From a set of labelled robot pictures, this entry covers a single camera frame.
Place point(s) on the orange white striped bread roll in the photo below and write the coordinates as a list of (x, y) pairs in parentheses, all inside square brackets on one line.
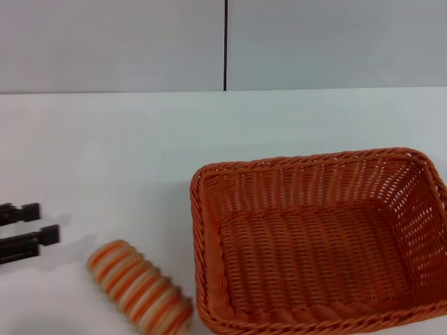
[(139, 284)]

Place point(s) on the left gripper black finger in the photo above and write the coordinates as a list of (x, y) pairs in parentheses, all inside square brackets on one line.
[(24, 246), (29, 212)]

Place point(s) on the orange woven rectangular basket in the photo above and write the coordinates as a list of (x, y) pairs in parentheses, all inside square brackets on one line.
[(314, 251)]

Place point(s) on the black vertical wall strip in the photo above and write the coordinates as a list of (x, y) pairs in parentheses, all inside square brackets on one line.
[(225, 45)]

